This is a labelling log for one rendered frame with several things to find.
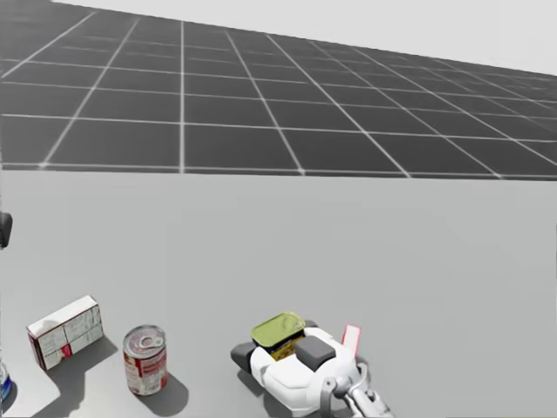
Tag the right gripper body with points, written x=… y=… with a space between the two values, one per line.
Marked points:
x=300 y=381

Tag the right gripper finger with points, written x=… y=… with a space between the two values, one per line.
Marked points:
x=242 y=356
x=311 y=325

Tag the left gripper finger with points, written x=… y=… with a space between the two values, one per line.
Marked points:
x=5 y=230

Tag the green and blue rectangular can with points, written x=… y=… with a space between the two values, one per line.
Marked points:
x=278 y=330

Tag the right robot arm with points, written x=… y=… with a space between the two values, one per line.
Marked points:
x=354 y=392

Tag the red and white can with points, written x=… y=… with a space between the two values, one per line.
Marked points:
x=145 y=363

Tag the blue flat can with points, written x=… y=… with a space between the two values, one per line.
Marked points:
x=4 y=385

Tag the red and white carton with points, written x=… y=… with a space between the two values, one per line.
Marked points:
x=351 y=339
x=65 y=333

